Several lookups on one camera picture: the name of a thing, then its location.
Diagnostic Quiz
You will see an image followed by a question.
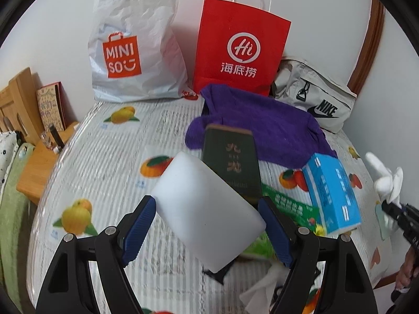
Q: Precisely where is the light green small packet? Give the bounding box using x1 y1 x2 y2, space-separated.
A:
241 232 277 260

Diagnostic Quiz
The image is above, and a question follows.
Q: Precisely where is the light green cloth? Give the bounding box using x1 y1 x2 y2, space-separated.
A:
375 201 391 241

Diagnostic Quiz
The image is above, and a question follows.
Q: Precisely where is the white cloth glove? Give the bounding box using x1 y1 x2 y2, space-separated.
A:
364 151 405 240

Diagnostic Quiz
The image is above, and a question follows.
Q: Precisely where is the white sponge block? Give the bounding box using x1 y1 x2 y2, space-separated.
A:
151 152 266 273

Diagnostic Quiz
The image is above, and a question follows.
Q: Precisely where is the right hand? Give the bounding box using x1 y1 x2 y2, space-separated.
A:
395 247 418 291

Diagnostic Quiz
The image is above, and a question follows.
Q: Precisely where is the green fruit snack packet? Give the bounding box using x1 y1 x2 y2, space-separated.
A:
262 184 319 232

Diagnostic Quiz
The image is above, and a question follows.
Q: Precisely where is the blue tissue pack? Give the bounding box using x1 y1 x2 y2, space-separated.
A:
302 153 361 235

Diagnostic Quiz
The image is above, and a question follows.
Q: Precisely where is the white tissue sheet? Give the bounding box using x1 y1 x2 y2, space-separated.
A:
239 263 290 314

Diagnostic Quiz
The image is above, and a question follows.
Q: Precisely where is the purple towel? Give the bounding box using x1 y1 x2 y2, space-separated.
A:
185 84 337 169

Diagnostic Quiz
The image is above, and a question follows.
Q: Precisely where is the dark green tea box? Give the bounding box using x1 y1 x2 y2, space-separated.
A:
201 124 262 207

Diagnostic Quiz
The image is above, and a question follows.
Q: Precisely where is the green bed blanket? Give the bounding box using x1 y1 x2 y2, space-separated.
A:
1 143 35 312

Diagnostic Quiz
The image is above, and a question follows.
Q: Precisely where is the brown patterned book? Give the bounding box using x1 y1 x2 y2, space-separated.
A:
36 82 67 132

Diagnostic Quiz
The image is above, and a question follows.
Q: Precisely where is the white spotted plush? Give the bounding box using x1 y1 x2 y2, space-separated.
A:
0 131 21 187

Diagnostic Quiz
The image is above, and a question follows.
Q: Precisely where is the grey Nike bag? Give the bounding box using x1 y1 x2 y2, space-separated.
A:
273 57 357 133

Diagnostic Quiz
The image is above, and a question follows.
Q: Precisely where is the wooden headboard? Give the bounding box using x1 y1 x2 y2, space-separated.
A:
0 67 44 145

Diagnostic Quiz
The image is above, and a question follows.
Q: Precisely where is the white Miniso plastic bag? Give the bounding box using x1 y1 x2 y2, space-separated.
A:
88 0 192 103

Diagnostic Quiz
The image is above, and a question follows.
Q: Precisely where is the wooden door frame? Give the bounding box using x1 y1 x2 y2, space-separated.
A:
348 0 386 94

